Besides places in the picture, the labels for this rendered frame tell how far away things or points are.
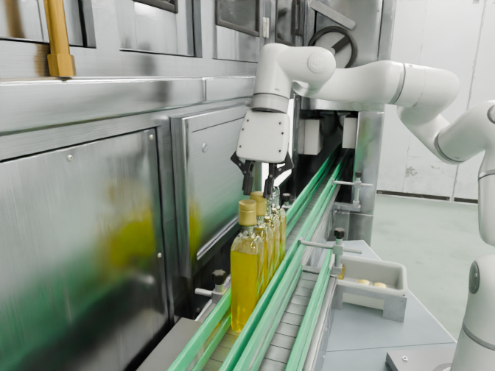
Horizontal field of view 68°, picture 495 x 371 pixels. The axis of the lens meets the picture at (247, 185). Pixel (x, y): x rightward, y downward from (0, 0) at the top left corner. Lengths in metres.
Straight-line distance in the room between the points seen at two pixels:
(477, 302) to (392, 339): 0.35
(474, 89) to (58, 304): 4.37
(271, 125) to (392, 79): 0.25
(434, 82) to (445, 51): 3.72
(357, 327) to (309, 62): 0.70
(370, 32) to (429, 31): 2.78
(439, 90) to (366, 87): 0.14
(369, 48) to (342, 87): 0.93
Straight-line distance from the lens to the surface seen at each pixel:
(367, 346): 1.05
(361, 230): 1.91
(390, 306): 1.13
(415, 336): 1.12
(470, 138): 0.84
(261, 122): 0.74
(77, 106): 0.52
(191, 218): 0.77
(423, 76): 0.83
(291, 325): 0.85
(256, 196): 0.75
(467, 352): 0.86
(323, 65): 0.75
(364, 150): 1.79
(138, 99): 0.61
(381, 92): 0.80
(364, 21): 1.80
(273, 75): 0.75
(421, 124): 0.91
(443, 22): 4.56
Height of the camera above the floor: 1.40
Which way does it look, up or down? 17 degrees down
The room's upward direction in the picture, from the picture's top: straight up
